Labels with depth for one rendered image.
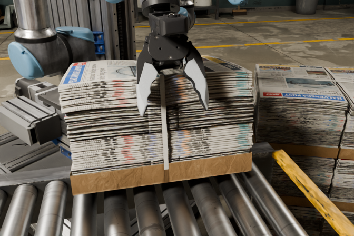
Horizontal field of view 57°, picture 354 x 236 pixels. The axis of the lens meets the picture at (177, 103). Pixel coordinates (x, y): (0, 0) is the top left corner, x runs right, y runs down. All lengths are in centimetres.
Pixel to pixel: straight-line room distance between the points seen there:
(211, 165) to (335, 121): 63
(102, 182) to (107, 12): 76
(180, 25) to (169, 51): 8
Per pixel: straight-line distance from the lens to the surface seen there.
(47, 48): 102
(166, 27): 50
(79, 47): 109
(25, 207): 76
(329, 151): 128
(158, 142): 66
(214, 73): 64
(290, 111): 117
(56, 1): 145
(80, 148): 65
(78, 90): 61
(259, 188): 76
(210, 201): 71
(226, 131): 69
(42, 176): 83
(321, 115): 120
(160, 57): 57
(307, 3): 828
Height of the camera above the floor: 126
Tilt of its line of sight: 25 degrees down
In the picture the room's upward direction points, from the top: straight up
